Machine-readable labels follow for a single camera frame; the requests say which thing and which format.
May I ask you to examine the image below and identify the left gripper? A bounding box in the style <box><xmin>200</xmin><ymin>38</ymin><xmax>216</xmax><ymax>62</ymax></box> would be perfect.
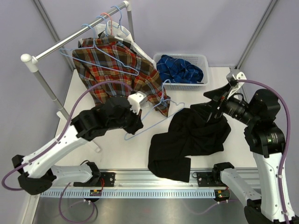
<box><xmin>107</xmin><ymin>104</ymin><xmax>143</xmax><ymax>135</ymax></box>

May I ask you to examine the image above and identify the white slotted cable duct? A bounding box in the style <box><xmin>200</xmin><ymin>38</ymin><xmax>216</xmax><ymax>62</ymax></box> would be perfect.
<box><xmin>40</xmin><ymin>189</ymin><xmax>215</xmax><ymax>199</ymax></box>

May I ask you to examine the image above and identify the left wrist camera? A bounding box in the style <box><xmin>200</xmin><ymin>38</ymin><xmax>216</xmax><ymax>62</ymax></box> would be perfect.
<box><xmin>127</xmin><ymin>91</ymin><xmax>147</xmax><ymax>114</ymax></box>

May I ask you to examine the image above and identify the blue hanger of red shirt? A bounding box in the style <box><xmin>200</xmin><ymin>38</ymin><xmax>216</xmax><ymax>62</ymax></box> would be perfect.
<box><xmin>95</xmin><ymin>16</ymin><xmax>111</xmax><ymax>36</ymax></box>

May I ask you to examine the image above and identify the blue plaid shirt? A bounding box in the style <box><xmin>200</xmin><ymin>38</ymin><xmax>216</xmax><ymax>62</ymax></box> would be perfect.
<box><xmin>157</xmin><ymin>55</ymin><xmax>204</xmax><ymax>84</ymax></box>

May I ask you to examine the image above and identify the grey black checked shirt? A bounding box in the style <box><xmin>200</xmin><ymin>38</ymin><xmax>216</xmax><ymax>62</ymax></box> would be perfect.
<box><xmin>98</xmin><ymin>31</ymin><xmax>141</xmax><ymax>56</ymax></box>

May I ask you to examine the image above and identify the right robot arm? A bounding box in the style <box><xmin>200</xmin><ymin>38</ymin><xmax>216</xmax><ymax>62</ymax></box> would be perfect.
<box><xmin>204</xmin><ymin>84</ymin><xmax>299</xmax><ymax>224</ymax></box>

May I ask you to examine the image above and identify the red brown plaid shirt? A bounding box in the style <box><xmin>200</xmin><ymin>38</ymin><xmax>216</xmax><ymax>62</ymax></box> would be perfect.
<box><xmin>72</xmin><ymin>37</ymin><xmax>170</xmax><ymax>117</ymax></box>

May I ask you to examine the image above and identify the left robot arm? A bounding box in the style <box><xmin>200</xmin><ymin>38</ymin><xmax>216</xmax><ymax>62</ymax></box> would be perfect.
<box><xmin>12</xmin><ymin>93</ymin><xmax>146</xmax><ymax>195</ymax></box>

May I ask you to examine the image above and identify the blue hanger of black shirt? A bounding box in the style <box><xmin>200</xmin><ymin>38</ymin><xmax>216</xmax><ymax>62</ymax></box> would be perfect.
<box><xmin>123</xmin><ymin>79</ymin><xmax>185</xmax><ymax>141</ymax></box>

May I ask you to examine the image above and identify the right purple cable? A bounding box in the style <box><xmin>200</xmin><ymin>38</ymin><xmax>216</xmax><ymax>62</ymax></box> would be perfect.
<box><xmin>186</xmin><ymin>79</ymin><xmax>292</xmax><ymax>224</ymax></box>

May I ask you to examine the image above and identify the blue hanger of white shirt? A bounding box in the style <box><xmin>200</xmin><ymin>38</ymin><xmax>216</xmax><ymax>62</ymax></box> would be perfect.
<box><xmin>112</xmin><ymin>6</ymin><xmax>128</xmax><ymax>36</ymax></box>

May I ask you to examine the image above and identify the white plastic basket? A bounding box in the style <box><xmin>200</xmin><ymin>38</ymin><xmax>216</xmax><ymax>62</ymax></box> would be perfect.
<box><xmin>153</xmin><ymin>53</ymin><xmax>211</xmax><ymax>91</ymax></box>

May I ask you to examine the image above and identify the white shirt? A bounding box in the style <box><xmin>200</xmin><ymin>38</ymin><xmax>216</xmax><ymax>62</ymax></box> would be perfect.
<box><xmin>108</xmin><ymin>21</ymin><xmax>157</xmax><ymax>69</ymax></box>

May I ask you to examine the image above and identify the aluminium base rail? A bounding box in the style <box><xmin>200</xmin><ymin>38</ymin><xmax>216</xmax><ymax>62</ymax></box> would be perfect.
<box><xmin>46</xmin><ymin>169</ymin><xmax>262</xmax><ymax>189</ymax></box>

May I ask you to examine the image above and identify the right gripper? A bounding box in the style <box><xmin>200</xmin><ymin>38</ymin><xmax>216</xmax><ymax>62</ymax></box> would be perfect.
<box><xmin>191</xmin><ymin>83</ymin><xmax>258</xmax><ymax>126</ymax></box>

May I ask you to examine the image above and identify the white and steel clothes rack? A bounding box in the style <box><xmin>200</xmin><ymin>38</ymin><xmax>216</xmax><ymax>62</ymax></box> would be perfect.
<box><xmin>20</xmin><ymin>0</ymin><xmax>135</xmax><ymax>153</ymax></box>

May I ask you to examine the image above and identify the pink hanger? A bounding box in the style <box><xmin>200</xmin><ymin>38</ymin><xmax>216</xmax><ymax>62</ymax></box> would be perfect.
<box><xmin>100</xmin><ymin>12</ymin><xmax>114</xmax><ymax>35</ymax></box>

